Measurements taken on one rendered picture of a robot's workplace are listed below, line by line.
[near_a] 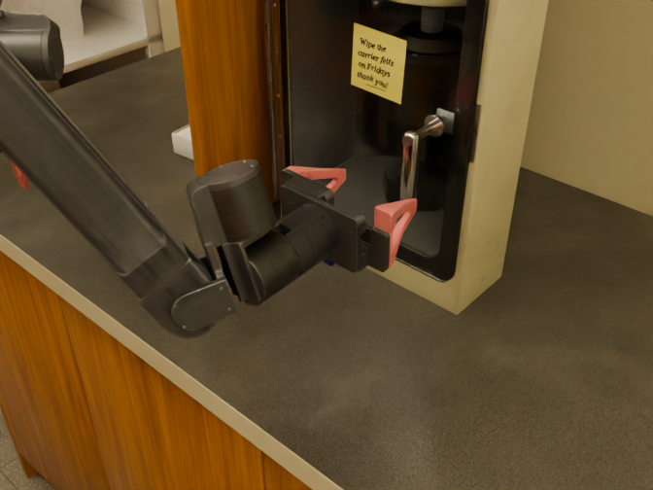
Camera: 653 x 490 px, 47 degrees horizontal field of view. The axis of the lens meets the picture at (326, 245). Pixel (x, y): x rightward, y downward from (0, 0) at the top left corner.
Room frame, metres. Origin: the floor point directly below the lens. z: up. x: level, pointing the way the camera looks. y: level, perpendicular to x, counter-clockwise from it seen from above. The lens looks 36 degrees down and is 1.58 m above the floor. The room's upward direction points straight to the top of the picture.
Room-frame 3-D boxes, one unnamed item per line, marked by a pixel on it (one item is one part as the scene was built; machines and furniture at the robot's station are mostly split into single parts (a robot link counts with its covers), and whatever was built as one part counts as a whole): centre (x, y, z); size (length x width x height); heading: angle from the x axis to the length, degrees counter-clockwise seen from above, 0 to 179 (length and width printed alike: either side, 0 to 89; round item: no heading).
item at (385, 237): (0.64, -0.05, 1.16); 0.09 x 0.07 x 0.07; 139
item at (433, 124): (0.75, -0.10, 1.17); 0.05 x 0.03 x 0.10; 138
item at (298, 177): (0.69, 0.00, 1.16); 0.09 x 0.07 x 0.07; 139
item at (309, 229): (0.61, 0.02, 1.16); 0.10 x 0.07 x 0.07; 49
